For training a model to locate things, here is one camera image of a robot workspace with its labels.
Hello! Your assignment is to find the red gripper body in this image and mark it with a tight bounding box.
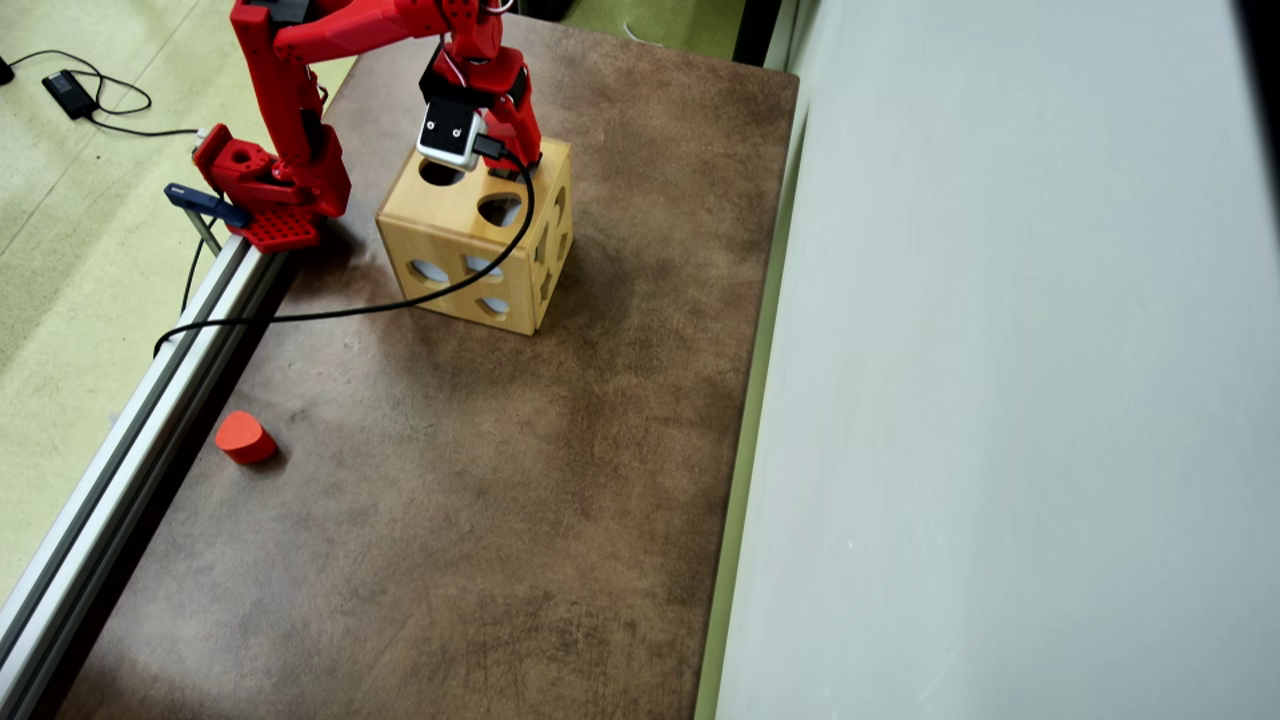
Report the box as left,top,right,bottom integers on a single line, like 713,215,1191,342
418,40,531,114

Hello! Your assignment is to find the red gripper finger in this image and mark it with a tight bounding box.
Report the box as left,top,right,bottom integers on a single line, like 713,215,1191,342
488,93,545,181

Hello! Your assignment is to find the wooden shape sorter box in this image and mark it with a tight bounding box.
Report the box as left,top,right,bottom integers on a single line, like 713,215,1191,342
376,135,574,336

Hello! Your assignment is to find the blue clamp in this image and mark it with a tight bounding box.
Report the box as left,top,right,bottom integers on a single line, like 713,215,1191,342
165,183,251,257

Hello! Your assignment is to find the black power adapter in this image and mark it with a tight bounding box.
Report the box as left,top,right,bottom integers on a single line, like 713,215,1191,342
42,68,99,121

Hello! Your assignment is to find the red rounded triangle block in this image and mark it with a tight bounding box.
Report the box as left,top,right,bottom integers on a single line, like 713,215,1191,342
215,410,278,466

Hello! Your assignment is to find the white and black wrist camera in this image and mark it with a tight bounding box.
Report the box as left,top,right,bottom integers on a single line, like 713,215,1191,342
416,95,488,171

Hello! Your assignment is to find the black camera cable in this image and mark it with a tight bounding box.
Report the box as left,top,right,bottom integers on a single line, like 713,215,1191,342
153,133,538,358

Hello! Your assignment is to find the black vertical post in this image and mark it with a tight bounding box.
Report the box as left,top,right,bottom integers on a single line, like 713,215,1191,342
733,0,786,69

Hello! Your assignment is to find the thin black adapter cable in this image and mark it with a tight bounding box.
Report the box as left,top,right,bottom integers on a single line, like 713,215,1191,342
0,48,201,139

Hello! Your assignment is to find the black cable under clamp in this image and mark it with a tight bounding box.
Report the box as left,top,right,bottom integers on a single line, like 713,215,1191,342
180,238,207,313

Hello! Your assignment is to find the aluminium profile rail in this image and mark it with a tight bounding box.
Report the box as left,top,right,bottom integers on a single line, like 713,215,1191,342
0,235,291,720

